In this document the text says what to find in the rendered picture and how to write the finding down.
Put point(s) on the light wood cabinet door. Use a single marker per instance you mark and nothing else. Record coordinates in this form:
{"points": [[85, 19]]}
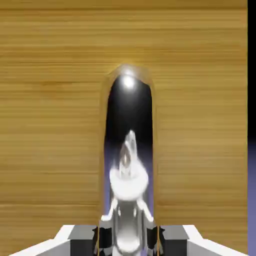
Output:
{"points": [[50, 120]]}

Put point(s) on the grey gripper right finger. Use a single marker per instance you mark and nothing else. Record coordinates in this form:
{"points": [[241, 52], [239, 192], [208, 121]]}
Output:
{"points": [[176, 242]]}

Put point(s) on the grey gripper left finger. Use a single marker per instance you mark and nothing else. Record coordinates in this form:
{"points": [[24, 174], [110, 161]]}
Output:
{"points": [[80, 242]]}

